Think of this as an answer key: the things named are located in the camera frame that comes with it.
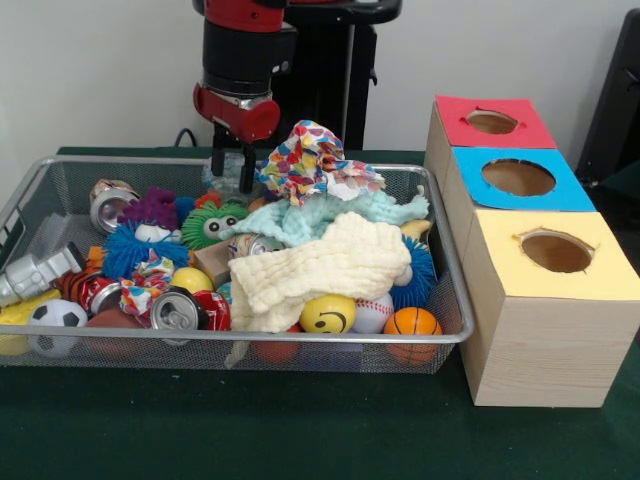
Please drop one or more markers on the small orange basketball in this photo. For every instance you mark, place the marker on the small orange basketball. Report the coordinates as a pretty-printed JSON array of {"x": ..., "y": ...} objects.
[{"x": 412, "y": 322}]

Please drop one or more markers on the yellow smiley ball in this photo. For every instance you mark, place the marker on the yellow smiley ball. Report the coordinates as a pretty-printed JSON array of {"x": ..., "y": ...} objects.
[{"x": 327, "y": 315}]

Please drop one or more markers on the shallow silver mesh bin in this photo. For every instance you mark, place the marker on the shallow silver mesh bin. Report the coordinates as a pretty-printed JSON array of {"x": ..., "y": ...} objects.
[{"x": 350, "y": 357}]

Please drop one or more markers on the polka dot cloth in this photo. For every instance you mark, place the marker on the polka dot cloth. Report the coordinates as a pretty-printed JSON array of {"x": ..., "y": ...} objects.
[{"x": 305, "y": 160}]

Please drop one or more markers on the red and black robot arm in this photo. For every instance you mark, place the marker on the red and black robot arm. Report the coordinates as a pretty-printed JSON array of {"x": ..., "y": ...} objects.
[{"x": 240, "y": 50}]

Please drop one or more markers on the purple knobbly toy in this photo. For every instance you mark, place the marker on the purple knobbly toy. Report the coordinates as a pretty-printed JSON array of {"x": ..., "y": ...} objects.
[{"x": 152, "y": 210}]

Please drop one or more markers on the blue spiky toy small eyes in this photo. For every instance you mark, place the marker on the blue spiky toy small eyes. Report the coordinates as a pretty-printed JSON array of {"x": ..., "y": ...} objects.
[{"x": 120, "y": 252}]

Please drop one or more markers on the wooden box with three holes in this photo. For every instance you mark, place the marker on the wooden box with three holes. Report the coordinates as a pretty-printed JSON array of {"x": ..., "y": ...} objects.
[{"x": 540, "y": 350}]

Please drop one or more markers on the cream waffle cloth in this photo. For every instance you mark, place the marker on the cream waffle cloth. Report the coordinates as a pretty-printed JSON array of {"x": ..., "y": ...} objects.
[{"x": 320, "y": 265}]

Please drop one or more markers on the grey crushed bottle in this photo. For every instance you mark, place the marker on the grey crushed bottle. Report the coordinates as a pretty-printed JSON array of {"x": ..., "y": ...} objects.
[{"x": 35, "y": 272}]

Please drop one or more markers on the dark green table cloth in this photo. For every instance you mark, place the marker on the dark green table cloth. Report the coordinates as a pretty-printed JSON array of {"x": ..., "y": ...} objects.
[
  {"x": 250, "y": 425},
  {"x": 625, "y": 182}
]

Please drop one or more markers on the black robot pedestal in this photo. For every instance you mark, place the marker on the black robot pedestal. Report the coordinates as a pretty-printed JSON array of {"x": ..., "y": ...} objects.
[{"x": 325, "y": 75}]

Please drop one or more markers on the green spiky toy with eyes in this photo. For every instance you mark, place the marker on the green spiky toy with eyes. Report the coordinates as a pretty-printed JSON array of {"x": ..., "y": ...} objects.
[{"x": 195, "y": 236}]

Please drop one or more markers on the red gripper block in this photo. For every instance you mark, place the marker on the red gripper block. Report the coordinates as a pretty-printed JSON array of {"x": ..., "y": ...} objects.
[{"x": 245, "y": 122}]

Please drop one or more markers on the mint green waffle cloth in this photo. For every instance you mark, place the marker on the mint green waffle cloth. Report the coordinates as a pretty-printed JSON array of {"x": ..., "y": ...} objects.
[{"x": 300, "y": 215}]

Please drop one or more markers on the small soccer ball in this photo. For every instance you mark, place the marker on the small soccer ball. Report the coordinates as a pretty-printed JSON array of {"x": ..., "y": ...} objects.
[{"x": 57, "y": 315}]

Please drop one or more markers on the black flat panel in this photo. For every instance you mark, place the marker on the black flat panel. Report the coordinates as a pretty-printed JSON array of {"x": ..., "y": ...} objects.
[{"x": 620, "y": 100}]

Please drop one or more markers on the crushed clear plastic bottle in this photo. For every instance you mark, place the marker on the crushed clear plastic bottle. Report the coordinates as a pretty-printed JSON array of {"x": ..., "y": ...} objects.
[{"x": 232, "y": 172}]

